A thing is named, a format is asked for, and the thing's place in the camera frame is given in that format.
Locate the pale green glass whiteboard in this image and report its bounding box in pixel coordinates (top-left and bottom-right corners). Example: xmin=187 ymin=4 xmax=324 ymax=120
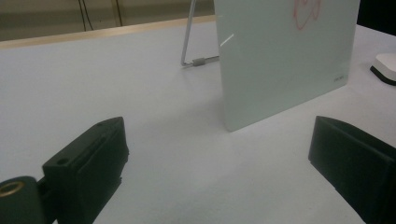
xmin=213 ymin=0 xmax=361 ymax=133

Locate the metal stand leg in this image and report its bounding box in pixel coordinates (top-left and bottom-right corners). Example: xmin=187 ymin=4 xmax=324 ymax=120
xmin=180 ymin=0 xmax=220 ymax=68

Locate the black wall cable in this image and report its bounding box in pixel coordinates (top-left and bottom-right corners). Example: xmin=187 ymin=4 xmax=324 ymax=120
xmin=82 ymin=0 xmax=94 ymax=31
xmin=78 ymin=0 xmax=88 ymax=33

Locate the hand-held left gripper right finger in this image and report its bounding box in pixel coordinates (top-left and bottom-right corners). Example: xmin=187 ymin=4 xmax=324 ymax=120
xmin=308 ymin=116 xmax=396 ymax=224

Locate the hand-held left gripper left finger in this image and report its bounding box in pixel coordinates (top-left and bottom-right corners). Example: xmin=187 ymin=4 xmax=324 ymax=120
xmin=42 ymin=117 xmax=130 ymax=224

